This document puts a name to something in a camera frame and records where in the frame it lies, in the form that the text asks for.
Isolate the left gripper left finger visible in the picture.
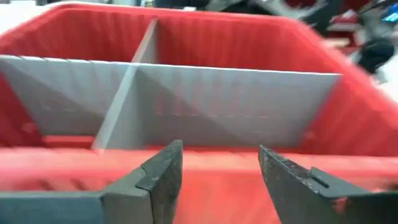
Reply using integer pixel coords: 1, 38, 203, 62
0, 139, 183, 224

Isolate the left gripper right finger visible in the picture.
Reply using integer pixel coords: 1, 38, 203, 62
257, 144, 398, 224

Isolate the grey slotted divider panel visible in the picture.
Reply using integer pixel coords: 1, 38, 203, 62
91, 17, 159, 151
0, 55, 343, 149

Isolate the red plastic bin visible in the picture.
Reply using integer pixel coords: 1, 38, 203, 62
0, 2, 398, 224

